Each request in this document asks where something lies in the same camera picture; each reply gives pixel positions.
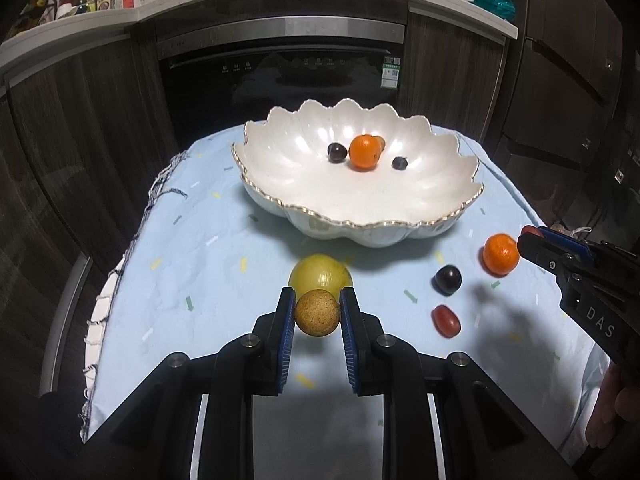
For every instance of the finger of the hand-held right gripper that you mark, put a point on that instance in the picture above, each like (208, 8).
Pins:
(570, 245)
(542, 255)

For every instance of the yellow-green apple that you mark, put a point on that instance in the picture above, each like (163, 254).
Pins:
(320, 270)

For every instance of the red cherry tomato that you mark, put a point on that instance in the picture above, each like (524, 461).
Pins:
(531, 231)
(445, 320)

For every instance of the white scalloped bowl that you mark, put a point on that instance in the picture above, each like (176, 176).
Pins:
(310, 195)

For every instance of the dark wood cabinet door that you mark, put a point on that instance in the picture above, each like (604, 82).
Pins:
(450, 75)

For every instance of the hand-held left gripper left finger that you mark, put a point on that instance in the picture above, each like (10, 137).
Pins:
(287, 340)

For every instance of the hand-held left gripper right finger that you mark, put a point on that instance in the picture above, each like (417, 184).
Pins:
(348, 340)

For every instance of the blueberry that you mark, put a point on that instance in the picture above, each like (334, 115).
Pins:
(399, 163)

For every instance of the brown longan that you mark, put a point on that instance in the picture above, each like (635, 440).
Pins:
(317, 312)
(382, 143)

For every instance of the dark wood kitchen cabinet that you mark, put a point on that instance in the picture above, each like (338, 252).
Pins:
(75, 135)

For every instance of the orange mandarin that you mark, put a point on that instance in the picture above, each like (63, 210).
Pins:
(500, 255)
(365, 152)

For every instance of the person's right hand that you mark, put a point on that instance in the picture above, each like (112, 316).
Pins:
(617, 405)

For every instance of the black built-in dishwasher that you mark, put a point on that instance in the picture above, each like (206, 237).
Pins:
(280, 80)

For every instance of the light blue patterned tablecloth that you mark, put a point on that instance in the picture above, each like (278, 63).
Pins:
(200, 270)

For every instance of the teal packet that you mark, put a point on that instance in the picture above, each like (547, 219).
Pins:
(495, 4)

